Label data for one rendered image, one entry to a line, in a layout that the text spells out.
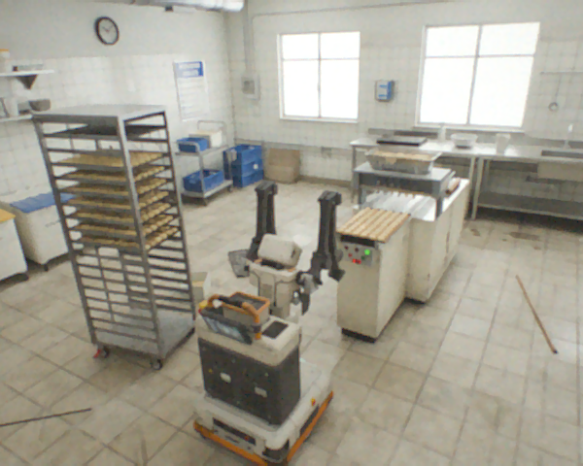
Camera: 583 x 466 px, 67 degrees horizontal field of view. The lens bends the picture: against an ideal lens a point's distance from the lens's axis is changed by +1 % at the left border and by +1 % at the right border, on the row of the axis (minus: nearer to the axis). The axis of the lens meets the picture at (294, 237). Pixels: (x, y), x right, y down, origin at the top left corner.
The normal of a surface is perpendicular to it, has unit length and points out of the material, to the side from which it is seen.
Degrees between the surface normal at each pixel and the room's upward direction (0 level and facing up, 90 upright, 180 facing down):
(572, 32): 90
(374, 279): 90
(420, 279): 90
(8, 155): 90
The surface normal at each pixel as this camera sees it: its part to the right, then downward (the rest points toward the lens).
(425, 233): -0.51, 0.36
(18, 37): 0.86, 0.18
